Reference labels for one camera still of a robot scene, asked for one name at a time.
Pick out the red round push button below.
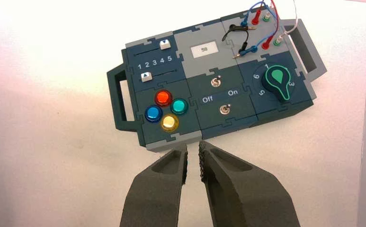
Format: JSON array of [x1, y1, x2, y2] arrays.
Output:
[[153, 89, 173, 107]]

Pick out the blue grey control box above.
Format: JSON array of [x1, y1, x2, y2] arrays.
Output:
[[106, 9, 328, 153]]

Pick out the white display window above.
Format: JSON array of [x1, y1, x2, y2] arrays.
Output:
[[190, 41, 220, 59]]

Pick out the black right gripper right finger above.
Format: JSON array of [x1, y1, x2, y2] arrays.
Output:
[[198, 141, 301, 227]]

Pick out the green rotary knob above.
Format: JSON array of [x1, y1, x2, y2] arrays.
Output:
[[261, 65, 296, 103]]

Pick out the blue round push button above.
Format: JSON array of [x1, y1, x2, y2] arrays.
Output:
[[144, 105, 163, 123]]

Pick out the teal round push button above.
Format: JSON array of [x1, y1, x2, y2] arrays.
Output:
[[170, 98, 189, 115]]

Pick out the black jumper cable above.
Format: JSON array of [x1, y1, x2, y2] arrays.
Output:
[[222, 24, 258, 54]]

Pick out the red jumper cable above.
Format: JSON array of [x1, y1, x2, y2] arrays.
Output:
[[251, 0, 279, 51]]

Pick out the white jumper cable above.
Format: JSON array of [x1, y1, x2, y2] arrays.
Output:
[[262, 0, 304, 47]]

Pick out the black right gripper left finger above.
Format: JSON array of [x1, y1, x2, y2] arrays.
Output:
[[119, 143, 189, 227]]

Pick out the yellow round push button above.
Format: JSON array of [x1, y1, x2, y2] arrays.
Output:
[[160, 114, 180, 133]]

